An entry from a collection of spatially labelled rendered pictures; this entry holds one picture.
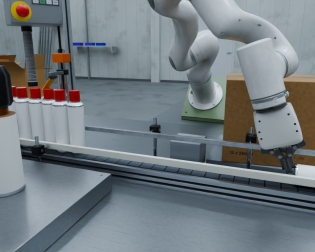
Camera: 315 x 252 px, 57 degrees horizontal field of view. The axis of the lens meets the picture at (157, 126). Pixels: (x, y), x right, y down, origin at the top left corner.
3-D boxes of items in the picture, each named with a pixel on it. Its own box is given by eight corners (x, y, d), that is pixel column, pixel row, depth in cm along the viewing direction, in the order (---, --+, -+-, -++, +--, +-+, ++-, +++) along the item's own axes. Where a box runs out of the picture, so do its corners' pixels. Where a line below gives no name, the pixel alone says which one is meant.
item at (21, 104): (17, 146, 101) (9, 88, 96) (27, 142, 106) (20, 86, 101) (29, 148, 100) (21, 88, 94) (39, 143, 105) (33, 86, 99)
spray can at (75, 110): (67, 153, 95) (61, 91, 89) (76, 148, 100) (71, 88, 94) (81, 155, 93) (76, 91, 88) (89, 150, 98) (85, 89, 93)
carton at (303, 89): (221, 161, 96) (226, 79, 89) (223, 139, 119) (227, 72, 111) (321, 170, 89) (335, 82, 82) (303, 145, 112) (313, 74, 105)
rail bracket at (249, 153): (240, 186, 84) (245, 131, 79) (242, 176, 90) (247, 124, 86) (252, 188, 82) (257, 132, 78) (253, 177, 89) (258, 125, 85)
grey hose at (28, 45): (25, 86, 108) (18, 26, 102) (32, 85, 111) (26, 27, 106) (33, 86, 107) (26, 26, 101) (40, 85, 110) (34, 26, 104)
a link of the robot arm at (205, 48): (183, 73, 149) (171, 41, 129) (215, 55, 149) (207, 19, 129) (194, 89, 143) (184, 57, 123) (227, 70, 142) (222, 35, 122)
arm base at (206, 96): (185, 108, 161) (177, 90, 146) (192, 80, 169) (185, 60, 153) (219, 111, 154) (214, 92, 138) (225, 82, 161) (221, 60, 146)
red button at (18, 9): (14, 4, 91) (15, 3, 88) (27, 5, 93) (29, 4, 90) (15, 17, 92) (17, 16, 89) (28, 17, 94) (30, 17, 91)
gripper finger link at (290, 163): (295, 142, 73) (302, 166, 74) (282, 144, 75) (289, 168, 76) (296, 146, 70) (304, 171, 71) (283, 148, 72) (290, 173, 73)
